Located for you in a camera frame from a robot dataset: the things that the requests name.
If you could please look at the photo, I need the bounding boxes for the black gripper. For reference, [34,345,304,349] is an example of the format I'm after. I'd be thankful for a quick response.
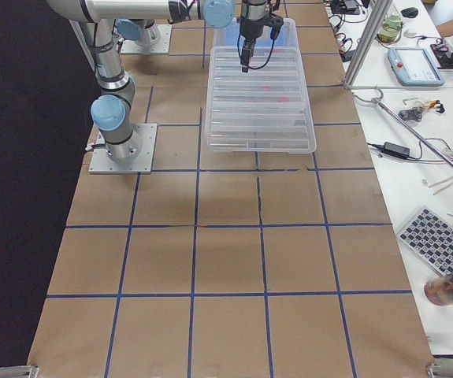
[239,0,284,73]

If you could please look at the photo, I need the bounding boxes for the clear plastic box lid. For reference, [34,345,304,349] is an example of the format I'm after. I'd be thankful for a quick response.
[204,46,317,154]

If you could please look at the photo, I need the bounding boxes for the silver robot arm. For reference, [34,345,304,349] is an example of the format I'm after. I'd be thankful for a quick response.
[48,1,284,161]
[116,18,161,47]

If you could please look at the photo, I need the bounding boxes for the clear plastic storage box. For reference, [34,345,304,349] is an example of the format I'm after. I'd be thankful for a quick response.
[212,17,300,49]

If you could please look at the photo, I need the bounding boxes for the green tape dispenser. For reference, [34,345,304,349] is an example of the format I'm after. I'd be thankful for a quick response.
[377,12,403,44]

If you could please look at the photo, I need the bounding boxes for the blue teach pendant tablet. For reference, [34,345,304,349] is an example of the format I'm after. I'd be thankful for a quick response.
[387,47,445,87]

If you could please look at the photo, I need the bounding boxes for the black computer mouse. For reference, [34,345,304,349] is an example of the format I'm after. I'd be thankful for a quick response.
[400,7,419,19]

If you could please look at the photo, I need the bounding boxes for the black power adapter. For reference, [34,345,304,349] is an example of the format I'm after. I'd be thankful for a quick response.
[368,142,410,160]

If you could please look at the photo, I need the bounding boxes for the wooden chopsticks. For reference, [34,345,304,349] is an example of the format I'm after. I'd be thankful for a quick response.
[429,176,453,195]

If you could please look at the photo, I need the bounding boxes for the long metal rod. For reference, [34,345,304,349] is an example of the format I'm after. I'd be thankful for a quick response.
[353,89,453,169]

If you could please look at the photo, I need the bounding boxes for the checkered calibration board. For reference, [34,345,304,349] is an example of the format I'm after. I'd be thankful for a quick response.
[397,207,453,276]

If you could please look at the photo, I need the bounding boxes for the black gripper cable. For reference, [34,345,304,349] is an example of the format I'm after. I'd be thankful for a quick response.
[247,15,282,72]

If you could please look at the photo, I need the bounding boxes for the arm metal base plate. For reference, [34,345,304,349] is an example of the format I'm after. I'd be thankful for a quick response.
[121,24,172,55]
[88,124,158,175]

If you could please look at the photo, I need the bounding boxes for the aluminium frame post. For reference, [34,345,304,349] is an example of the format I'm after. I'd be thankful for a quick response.
[343,0,392,88]

